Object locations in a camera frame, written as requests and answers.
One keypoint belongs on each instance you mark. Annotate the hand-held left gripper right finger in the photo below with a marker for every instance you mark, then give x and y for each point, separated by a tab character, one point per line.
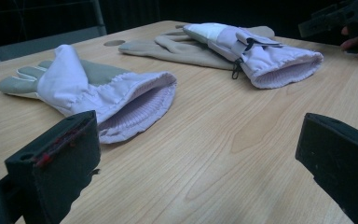
345	161

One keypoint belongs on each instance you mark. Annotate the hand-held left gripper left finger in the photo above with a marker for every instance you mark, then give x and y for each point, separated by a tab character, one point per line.
59	161

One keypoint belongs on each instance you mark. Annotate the lavender white ski glove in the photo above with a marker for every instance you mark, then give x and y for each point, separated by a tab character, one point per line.
74	81
261	59

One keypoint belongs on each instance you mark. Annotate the beige knit glove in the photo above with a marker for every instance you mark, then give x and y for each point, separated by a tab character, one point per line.
167	39
183	57

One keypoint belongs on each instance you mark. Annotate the white metal table frame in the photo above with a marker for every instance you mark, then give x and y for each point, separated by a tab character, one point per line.
43	43

